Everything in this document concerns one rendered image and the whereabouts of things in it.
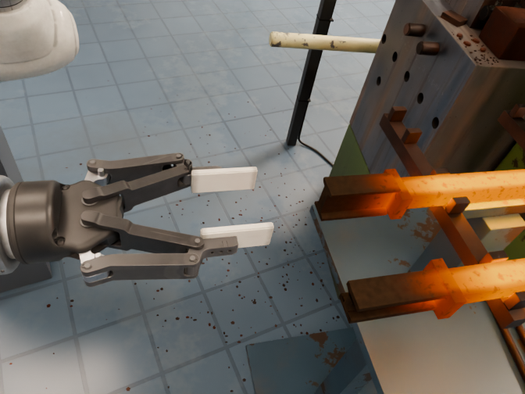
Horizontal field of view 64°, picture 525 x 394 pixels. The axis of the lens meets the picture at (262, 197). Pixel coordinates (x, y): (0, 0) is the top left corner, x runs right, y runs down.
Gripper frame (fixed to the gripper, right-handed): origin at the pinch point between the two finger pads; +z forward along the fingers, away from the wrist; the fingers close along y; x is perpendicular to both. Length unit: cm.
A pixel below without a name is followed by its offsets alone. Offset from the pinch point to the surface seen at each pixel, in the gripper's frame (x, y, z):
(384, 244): -26.1, -9.5, 31.9
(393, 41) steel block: -15, -62, 53
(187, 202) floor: -94, -79, 5
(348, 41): -30, -88, 56
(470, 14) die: -1, -47, 58
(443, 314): -0.7, 14.3, 17.2
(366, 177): 2.1, -0.8, 14.5
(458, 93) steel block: -9, -31, 51
